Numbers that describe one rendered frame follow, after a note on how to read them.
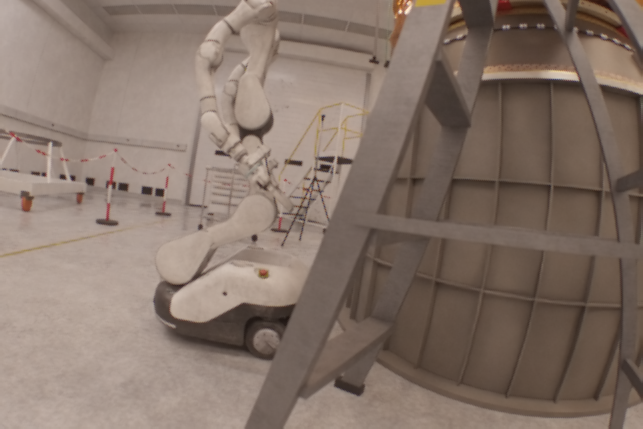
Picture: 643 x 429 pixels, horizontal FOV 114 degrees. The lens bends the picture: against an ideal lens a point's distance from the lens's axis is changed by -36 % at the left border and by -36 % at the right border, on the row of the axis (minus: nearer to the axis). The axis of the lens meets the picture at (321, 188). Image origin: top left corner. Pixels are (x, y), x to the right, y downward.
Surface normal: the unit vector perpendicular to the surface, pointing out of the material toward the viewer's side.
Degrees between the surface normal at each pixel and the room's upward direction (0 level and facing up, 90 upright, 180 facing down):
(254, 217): 90
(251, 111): 90
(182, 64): 90
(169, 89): 90
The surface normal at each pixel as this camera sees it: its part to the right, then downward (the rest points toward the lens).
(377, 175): -0.53, -0.15
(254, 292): 0.07, -0.02
